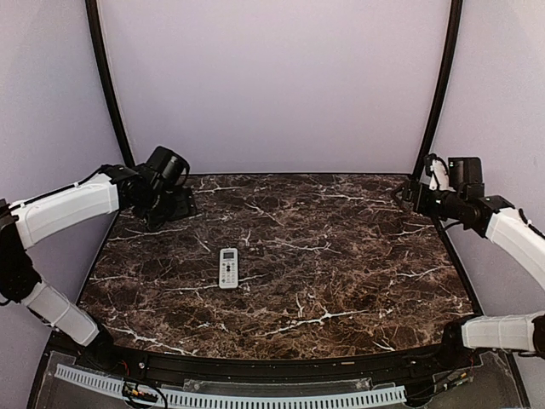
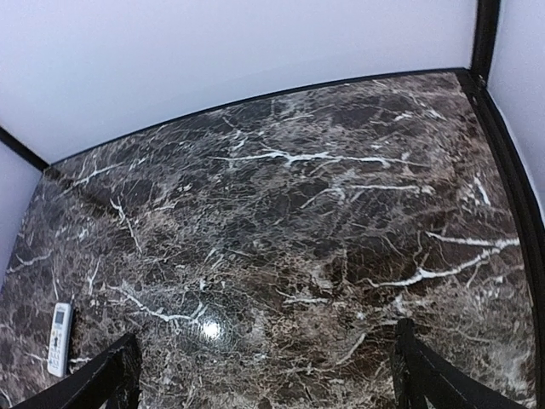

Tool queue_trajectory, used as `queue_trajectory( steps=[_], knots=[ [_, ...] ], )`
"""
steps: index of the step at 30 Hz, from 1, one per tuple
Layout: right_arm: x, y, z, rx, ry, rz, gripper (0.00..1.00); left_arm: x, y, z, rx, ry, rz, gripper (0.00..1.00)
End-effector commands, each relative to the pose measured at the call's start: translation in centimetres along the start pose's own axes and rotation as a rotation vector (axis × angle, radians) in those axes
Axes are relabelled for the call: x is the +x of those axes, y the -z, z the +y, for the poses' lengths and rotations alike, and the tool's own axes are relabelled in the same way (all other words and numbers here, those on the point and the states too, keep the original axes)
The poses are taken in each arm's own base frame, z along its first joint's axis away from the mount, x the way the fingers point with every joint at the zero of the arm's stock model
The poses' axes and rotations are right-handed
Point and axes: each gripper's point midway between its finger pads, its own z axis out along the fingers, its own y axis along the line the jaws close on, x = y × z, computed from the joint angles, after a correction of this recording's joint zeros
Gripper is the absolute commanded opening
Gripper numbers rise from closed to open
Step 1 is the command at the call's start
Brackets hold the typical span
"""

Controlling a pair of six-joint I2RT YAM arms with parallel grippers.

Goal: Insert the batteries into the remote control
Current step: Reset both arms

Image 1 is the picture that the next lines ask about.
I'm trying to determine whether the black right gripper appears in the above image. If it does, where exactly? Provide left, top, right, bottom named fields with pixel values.
left=391, top=179, right=465, bottom=219

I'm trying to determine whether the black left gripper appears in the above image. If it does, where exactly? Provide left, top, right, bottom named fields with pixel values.
left=139, top=186, right=199, bottom=228

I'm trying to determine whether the white remote control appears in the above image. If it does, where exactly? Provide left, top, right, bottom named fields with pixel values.
left=218, top=248, right=238, bottom=290

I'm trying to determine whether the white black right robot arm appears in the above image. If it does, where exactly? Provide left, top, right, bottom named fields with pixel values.
left=392, top=153, right=544, bottom=370

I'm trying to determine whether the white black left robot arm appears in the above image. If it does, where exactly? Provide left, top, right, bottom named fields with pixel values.
left=1, top=146, right=196, bottom=372

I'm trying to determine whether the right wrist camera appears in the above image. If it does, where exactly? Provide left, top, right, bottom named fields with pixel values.
left=424, top=153, right=450, bottom=191

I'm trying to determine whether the black front rail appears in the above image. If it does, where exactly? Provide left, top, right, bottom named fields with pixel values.
left=46, top=330, right=508, bottom=387

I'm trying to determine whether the black vertical frame post right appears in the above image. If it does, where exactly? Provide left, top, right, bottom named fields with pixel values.
left=410, top=0, right=463, bottom=180

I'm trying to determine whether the black vertical frame post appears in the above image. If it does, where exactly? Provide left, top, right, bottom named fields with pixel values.
left=410, top=0, right=463, bottom=180
left=84, top=0, right=135, bottom=167

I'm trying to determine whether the white slotted cable duct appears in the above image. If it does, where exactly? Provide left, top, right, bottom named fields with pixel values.
left=54, top=364, right=406, bottom=408

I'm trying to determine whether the black vertical frame post left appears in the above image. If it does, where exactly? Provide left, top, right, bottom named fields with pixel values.
left=84, top=0, right=135, bottom=167

